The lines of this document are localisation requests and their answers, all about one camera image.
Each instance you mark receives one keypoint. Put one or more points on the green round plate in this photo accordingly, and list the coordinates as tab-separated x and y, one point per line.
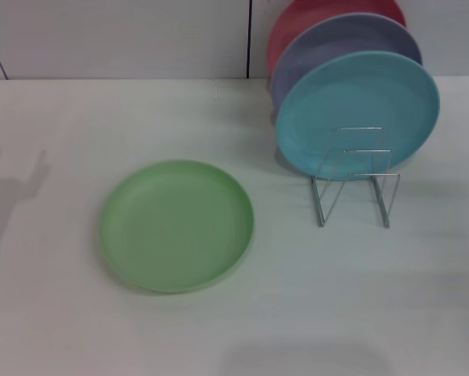
175	227

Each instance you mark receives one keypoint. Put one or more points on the light blue round plate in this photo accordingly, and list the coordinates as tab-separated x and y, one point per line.
359	98

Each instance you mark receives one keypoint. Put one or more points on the purple round plate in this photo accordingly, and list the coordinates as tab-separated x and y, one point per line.
336	43

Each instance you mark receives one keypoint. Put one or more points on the red round plate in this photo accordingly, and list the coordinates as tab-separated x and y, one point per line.
304	19

